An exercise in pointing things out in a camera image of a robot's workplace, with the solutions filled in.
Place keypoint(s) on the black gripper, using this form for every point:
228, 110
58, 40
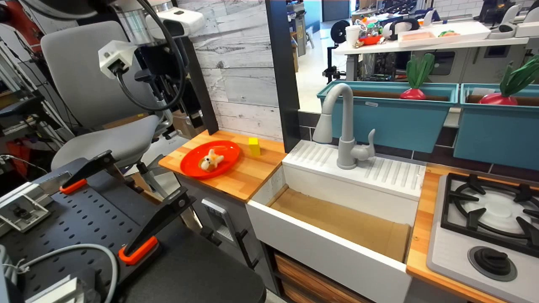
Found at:
158, 65

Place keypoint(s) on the small white plush toy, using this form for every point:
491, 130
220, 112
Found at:
212, 161

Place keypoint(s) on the red round plate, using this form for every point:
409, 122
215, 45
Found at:
230, 154

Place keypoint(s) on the yellow toy block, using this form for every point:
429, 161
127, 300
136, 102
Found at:
254, 147

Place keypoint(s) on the grey toy kitchen cabinet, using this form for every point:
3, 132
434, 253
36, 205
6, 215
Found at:
225, 225

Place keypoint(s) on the grey toy faucet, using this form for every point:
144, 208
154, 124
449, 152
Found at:
346, 124

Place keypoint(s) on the white toy sink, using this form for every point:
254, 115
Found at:
348, 191

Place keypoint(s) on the red toy radish green leaves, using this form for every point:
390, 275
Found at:
515, 85
419, 73

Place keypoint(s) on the grey toy stove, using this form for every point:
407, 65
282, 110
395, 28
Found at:
495, 236

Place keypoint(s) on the light grey office chair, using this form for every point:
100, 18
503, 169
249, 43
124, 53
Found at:
85, 73

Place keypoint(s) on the grey wood backsplash panel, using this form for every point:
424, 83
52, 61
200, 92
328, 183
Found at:
242, 68

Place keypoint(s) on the white roll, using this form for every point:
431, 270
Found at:
353, 34

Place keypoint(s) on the red bowl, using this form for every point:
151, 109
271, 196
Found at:
372, 40

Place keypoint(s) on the teal planter box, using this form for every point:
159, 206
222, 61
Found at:
388, 115
500, 132

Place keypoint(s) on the grey metal block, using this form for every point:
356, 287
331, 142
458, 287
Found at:
53, 289

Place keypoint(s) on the white work table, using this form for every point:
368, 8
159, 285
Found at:
432, 45

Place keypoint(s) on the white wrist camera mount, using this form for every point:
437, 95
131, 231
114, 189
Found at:
116, 56

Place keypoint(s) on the black frame post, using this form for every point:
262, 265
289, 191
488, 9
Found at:
205, 107
284, 73

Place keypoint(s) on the silver metal bracket plate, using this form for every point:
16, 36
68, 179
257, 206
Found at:
23, 213

